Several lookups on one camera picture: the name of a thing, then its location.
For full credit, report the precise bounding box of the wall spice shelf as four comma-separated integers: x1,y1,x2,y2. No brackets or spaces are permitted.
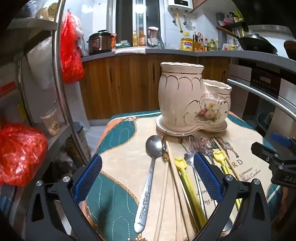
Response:
216,9,249,32

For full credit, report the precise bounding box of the clear plastic cup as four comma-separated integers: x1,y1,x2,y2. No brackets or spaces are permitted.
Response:
40,108,61,136

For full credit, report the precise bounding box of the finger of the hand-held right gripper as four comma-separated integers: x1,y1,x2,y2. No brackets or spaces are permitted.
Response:
270,133,296,149
252,142,282,163

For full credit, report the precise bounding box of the gold fork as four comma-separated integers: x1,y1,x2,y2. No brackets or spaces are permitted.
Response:
161,131,169,161

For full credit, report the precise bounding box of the yellow plastic utensil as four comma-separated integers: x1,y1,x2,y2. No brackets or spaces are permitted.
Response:
212,151,242,210
174,158,207,230

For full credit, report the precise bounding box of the small silver spoon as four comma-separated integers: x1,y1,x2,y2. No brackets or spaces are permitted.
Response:
184,152,233,232

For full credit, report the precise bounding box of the wooden kitchen cabinet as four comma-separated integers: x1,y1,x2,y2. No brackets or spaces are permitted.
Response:
81,54,232,121

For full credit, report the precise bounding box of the white water heater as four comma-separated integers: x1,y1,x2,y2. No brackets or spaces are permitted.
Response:
167,0,194,13

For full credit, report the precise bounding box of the yellow hanging hose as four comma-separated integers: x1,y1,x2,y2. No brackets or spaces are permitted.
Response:
176,11,184,34

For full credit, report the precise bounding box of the cream ceramic utensil holder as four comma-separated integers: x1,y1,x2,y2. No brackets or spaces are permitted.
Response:
155,62,232,136

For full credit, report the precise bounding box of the large silver spoon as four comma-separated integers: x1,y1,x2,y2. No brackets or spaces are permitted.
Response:
134,135,165,234

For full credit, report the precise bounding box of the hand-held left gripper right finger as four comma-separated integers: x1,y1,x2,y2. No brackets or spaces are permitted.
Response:
193,152,273,241

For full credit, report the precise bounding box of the metal shelf rack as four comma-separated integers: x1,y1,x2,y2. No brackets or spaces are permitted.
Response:
0,0,93,232

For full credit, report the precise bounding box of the electric pressure cooker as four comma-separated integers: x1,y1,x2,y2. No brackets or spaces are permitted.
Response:
87,30,115,55

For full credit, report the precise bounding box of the wooden wall cabinet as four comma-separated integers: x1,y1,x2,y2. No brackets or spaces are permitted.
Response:
192,0,232,11

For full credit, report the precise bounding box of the knife block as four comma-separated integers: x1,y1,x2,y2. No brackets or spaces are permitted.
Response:
193,32,203,52

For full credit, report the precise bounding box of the white dish towel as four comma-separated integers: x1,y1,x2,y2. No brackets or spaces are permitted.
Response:
115,47,147,55

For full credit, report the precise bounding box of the grey kitchen countertop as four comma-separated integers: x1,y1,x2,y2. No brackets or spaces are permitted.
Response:
81,47,296,70

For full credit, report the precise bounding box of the crumpled red plastic bag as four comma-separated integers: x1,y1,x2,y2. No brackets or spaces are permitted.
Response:
0,123,48,187

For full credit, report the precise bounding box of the hanging red plastic bag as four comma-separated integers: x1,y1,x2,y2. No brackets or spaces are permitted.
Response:
60,11,85,84

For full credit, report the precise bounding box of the dark pan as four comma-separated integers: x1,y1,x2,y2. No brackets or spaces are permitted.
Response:
284,39,296,59

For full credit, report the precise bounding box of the built-in oven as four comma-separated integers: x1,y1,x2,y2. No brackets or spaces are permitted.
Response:
227,59,296,149

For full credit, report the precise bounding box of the black range hood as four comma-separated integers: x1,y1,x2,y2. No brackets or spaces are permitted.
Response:
233,0,296,26

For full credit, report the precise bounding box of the printed horse table mat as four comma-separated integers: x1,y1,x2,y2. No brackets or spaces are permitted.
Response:
82,111,285,241

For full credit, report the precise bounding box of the faucet with draped cloth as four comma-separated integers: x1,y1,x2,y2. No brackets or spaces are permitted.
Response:
147,27,165,49

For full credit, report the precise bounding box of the row of condiment bottles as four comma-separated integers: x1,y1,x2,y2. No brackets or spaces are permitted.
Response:
199,38,220,51

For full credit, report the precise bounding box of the black wok with wooden handle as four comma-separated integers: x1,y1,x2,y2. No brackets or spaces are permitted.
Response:
216,25,278,55

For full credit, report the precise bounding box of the yellow perforated ladle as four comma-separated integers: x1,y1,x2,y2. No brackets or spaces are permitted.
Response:
42,2,59,22

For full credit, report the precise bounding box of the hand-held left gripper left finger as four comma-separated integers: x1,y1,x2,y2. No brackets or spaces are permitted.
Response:
24,153,103,241

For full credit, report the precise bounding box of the kitchen window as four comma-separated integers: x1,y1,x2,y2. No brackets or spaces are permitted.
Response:
116,0,166,47

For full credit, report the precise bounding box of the white plastic bag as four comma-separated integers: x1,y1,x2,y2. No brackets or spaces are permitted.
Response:
28,35,60,90

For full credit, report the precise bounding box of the wooden chopstick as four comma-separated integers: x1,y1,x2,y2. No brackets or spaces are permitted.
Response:
154,160,170,241
165,141,196,241
212,138,242,181

